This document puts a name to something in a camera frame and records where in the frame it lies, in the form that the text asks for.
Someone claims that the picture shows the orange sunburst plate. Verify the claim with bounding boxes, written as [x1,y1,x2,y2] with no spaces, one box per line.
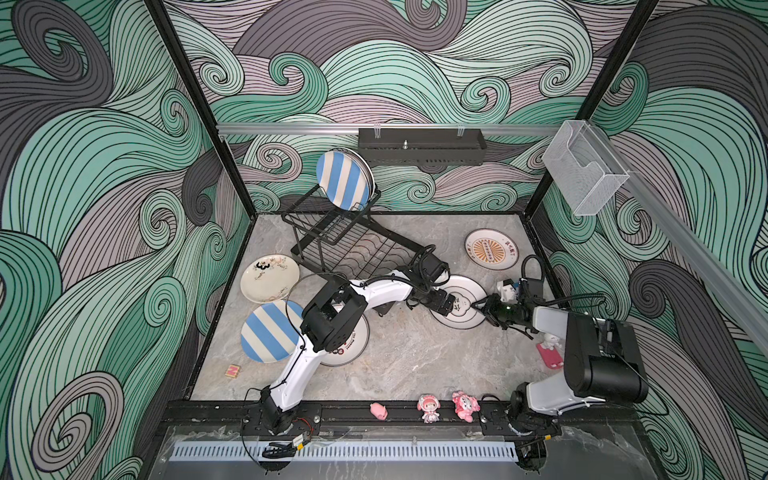
[464,228,520,271]
[352,151,376,199]

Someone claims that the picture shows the white plate red Chinese characters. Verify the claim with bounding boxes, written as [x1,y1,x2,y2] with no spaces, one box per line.
[321,315,370,367]

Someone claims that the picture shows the blue white striped plate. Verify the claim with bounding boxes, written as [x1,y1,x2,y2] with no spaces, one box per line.
[316,150,370,211]
[241,300,303,364]

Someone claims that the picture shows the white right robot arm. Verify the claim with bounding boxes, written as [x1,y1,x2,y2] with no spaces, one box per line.
[471,294,650,437]

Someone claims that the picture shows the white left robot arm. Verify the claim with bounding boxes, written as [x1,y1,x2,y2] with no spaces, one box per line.
[259,245,454,434]

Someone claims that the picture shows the white bunny figurine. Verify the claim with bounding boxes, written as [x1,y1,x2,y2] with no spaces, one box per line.
[540,333,561,350]

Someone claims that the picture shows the pink plush creature toy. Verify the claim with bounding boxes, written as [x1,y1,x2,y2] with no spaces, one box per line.
[451,390,481,423]

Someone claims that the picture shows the pink hooded doll figurine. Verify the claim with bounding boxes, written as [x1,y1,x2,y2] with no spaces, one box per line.
[417,394,441,424]

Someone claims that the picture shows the small pink pig toy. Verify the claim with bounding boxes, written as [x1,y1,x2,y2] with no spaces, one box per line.
[369,402,388,421]

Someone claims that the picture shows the cream floral plate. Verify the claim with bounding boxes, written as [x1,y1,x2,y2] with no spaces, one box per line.
[240,254,300,304]

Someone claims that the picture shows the small pink square tile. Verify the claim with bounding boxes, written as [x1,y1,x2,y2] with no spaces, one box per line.
[225,364,241,379]

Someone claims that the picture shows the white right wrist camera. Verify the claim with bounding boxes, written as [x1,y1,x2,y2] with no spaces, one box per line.
[496,279,519,304]

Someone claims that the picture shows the black wire dish rack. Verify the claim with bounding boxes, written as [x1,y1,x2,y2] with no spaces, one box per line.
[281,185,423,279]

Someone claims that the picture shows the clear acrylic wall holder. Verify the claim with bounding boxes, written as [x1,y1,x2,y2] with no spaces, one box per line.
[542,120,629,217]

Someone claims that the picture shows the black wall-mounted tray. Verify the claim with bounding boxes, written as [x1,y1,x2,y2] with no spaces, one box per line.
[356,129,488,166]

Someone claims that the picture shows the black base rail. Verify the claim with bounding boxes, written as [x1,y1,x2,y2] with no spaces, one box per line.
[161,397,637,441]

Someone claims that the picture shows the aluminium wall rail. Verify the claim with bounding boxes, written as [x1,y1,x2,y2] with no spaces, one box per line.
[216,122,560,137]

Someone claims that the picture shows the white slotted cable duct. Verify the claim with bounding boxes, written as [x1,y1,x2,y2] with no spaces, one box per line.
[169,441,518,463]

